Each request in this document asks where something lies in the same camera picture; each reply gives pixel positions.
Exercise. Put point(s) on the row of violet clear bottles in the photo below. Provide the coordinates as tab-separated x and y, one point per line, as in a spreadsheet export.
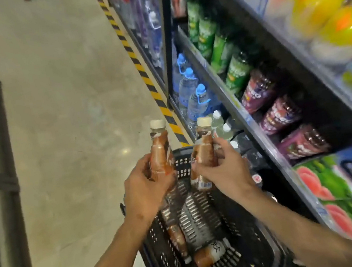
144	16

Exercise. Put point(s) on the black metal drinks rack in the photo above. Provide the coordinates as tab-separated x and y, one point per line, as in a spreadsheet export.
263	138
146	59

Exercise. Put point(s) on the person's right forearm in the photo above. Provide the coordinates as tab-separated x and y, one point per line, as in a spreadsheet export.
312	236

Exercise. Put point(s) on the row of green drink cartons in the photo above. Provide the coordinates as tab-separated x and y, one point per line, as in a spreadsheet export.
348	191

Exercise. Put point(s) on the black shopping basket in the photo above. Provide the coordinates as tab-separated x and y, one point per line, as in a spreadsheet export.
246	243

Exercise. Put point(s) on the person's left hand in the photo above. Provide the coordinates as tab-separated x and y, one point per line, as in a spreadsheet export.
146	196

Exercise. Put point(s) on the row of clear water bottles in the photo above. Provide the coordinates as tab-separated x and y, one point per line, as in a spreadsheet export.
222	131

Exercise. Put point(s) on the row of purple drink bottles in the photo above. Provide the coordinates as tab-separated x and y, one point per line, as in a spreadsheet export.
279	115

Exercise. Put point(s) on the row of blue water bottles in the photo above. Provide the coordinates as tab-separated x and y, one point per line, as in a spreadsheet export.
188	86

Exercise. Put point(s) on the person's right hand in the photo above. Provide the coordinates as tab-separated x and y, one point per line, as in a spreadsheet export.
232	176

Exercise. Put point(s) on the row of green drink bottles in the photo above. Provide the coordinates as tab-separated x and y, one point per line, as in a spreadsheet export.
211	39

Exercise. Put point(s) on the white-label tea bottle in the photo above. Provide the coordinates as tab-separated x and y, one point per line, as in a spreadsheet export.
210	255

